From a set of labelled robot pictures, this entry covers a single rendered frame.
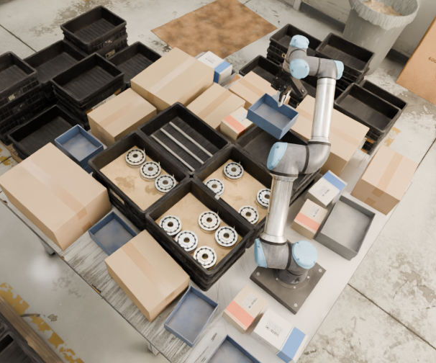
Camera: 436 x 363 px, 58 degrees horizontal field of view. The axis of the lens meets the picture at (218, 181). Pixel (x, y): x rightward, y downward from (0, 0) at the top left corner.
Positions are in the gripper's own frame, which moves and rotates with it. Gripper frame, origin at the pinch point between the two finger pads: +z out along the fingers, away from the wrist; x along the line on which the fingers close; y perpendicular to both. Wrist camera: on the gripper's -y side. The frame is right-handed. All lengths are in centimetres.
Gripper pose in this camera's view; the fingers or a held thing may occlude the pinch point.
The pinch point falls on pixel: (281, 104)
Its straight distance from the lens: 200.4
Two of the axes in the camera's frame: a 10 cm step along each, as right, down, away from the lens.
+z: -1.6, 6.1, 7.8
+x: -6.3, 5.4, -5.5
